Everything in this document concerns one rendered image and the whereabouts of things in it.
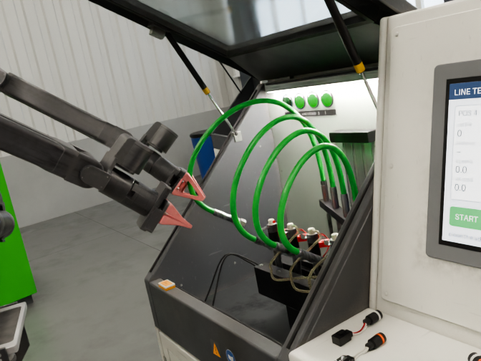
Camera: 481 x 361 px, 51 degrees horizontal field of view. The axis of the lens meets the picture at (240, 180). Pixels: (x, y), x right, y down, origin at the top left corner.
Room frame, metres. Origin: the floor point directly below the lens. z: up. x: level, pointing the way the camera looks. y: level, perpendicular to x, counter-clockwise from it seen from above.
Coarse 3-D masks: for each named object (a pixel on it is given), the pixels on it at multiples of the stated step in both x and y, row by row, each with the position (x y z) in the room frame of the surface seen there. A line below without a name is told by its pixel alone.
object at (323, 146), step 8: (320, 144) 1.08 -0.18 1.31; (328, 144) 1.09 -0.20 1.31; (312, 152) 1.06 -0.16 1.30; (336, 152) 1.10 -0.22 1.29; (304, 160) 1.05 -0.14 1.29; (344, 160) 1.11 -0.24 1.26; (296, 168) 1.04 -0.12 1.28; (288, 176) 1.04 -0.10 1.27; (352, 176) 1.12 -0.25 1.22; (288, 184) 1.02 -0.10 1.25; (352, 184) 1.12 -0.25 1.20; (288, 192) 1.02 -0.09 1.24; (352, 192) 1.12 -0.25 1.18; (280, 200) 1.02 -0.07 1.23; (280, 208) 1.01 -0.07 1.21; (280, 216) 1.01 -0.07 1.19; (280, 224) 1.00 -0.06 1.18; (280, 232) 1.00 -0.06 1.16; (288, 248) 1.01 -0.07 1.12; (296, 248) 1.02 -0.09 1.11; (304, 256) 1.03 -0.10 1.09; (312, 256) 1.04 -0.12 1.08; (320, 256) 1.05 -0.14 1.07; (320, 264) 1.05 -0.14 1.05
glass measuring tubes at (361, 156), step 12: (336, 132) 1.39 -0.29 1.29; (348, 132) 1.35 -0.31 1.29; (360, 132) 1.31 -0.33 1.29; (372, 132) 1.30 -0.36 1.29; (336, 144) 1.40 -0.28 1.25; (348, 144) 1.36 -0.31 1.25; (360, 144) 1.34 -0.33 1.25; (372, 144) 1.31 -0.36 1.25; (348, 156) 1.37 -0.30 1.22; (360, 156) 1.33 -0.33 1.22; (372, 156) 1.31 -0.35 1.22; (360, 168) 1.33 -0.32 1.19; (348, 180) 1.41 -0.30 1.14; (360, 180) 1.34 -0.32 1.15; (348, 192) 1.39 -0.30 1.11
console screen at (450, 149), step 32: (448, 64) 0.89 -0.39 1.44; (480, 64) 0.84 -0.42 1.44; (448, 96) 0.88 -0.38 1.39; (480, 96) 0.82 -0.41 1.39; (448, 128) 0.87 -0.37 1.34; (480, 128) 0.82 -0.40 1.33; (448, 160) 0.86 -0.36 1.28; (480, 160) 0.81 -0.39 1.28; (448, 192) 0.85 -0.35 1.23; (480, 192) 0.80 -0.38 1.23; (448, 224) 0.84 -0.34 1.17; (480, 224) 0.79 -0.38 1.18; (448, 256) 0.83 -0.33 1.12; (480, 256) 0.78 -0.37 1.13
